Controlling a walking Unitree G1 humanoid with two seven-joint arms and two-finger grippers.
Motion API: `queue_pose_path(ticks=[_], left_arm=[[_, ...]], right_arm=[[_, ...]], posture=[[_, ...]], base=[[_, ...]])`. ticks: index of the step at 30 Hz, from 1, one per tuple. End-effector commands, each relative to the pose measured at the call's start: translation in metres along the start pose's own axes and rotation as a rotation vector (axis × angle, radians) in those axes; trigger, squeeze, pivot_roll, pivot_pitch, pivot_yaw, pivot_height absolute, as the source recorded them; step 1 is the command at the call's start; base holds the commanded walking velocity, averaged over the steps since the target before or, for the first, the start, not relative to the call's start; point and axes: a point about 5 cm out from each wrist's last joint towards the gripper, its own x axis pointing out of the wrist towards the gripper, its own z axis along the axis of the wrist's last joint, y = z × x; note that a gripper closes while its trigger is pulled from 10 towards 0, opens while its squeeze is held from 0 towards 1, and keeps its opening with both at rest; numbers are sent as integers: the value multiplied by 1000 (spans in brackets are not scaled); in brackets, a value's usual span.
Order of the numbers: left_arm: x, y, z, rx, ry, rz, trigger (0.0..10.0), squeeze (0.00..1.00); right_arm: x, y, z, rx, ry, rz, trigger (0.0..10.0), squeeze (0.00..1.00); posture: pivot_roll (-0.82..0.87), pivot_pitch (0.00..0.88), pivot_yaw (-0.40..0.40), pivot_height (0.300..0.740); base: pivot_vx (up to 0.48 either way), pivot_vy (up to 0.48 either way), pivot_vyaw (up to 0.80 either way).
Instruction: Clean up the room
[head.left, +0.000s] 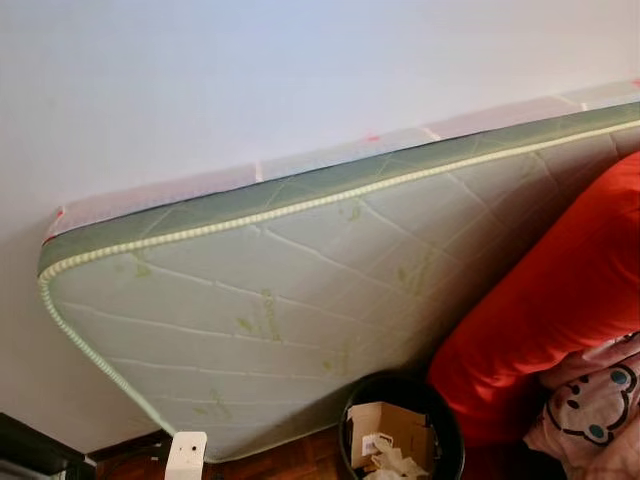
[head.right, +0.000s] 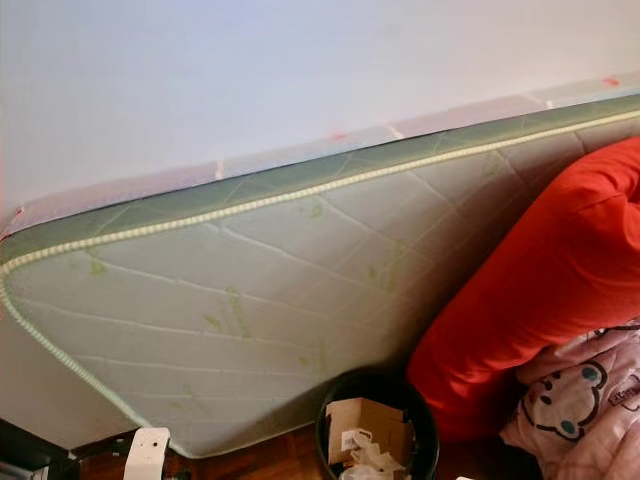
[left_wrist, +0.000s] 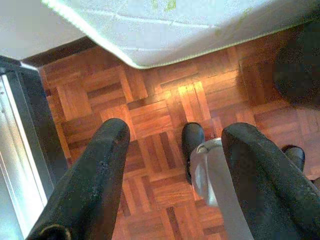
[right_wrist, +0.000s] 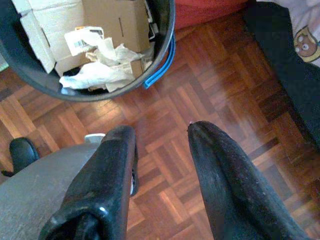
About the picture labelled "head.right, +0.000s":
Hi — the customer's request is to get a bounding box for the crumpled white plastic wrapper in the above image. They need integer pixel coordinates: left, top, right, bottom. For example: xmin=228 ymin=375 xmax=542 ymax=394
xmin=345 ymin=432 xmax=411 ymax=480

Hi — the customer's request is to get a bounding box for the brown cardboard box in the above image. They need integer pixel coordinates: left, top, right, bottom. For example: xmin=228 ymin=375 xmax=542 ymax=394
xmin=325 ymin=397 xmax=411 ymax=466

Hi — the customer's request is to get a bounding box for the large red pillow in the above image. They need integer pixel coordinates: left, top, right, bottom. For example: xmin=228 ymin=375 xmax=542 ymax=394
xmin=407 ymin=135 xmax=640 ymax=441

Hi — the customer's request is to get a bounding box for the black round waste bin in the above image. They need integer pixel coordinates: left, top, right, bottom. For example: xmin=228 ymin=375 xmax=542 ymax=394
xmin=315 ymin=368 xmax=441 ymax=480

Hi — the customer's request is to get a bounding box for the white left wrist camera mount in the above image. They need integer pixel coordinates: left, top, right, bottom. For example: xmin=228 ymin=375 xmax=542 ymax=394
xmin=125 ymin=427 xmax=171 ymax=480

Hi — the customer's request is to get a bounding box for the plastic wrapped flat mattress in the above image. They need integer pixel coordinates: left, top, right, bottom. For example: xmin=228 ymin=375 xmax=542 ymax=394
xmin=0 ymin=72 xmax=640 ymax=236

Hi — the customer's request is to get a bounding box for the pink cartoon print blanket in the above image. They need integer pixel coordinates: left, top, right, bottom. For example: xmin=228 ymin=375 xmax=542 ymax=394
xmin=500 ymin=320 xmax=640 ymax=480

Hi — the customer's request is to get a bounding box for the black low cabinet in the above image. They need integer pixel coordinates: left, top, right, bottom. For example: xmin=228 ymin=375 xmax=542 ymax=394
xmin=0 ymin=420 xmax=76 ymax=480

